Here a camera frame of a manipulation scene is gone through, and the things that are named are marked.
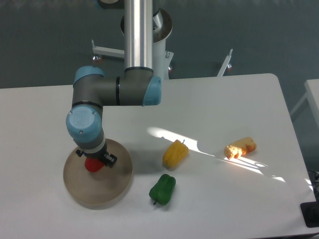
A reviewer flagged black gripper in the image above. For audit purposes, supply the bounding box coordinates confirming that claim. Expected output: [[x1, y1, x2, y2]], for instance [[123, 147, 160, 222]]
[[75, 144, 117, 168]]

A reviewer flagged red bell pepper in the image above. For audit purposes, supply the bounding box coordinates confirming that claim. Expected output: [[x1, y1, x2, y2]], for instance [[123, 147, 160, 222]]
[[84, 158, 105, 172]]

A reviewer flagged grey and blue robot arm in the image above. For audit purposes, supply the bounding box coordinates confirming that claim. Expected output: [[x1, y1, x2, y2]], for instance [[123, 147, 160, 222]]
[[66, 0, 161, 167]]

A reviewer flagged round beige plate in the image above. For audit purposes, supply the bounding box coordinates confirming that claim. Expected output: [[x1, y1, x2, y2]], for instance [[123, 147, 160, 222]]
[[63, 139, 133, 210]]

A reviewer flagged green bell pepper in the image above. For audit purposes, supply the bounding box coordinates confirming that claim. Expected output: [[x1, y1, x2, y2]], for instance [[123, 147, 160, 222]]
[[149, 174, 176, 206]]

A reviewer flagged yellow bell pepper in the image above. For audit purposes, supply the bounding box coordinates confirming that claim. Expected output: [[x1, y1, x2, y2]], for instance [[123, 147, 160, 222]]
[[162, 139, 189, 168]]

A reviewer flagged fried chicken toy piece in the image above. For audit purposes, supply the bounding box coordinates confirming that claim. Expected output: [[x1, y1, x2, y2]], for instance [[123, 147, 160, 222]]
[[224, 137, 257, 159]]

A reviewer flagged black device at table edge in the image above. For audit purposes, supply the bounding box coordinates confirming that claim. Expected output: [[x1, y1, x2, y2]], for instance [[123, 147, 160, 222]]
[[300, 201, 319, 228]]

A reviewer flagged white side table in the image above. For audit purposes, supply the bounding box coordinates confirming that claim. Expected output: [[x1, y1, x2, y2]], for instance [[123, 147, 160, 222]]
[[290, 79, 319, 126]]

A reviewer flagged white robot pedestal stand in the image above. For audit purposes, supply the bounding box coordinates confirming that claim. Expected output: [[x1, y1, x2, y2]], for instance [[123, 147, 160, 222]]
[[90, 7, 233, 80]]

